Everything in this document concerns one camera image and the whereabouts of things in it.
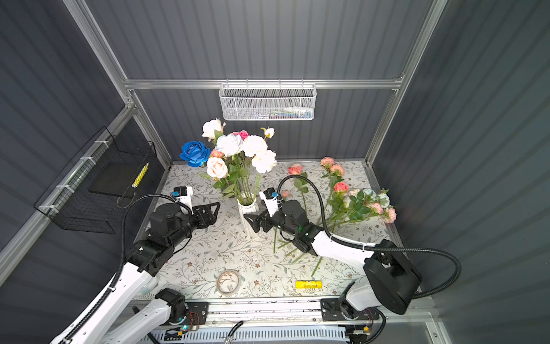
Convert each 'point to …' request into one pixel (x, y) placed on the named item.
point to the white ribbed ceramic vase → (247, 204)
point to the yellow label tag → (305, 284)
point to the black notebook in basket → (117, 177)
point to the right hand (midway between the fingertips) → (255, 210)
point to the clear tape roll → (228, 282)
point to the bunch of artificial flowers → (343, 205)
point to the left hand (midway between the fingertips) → (212, 205)
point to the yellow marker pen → (139, 178)
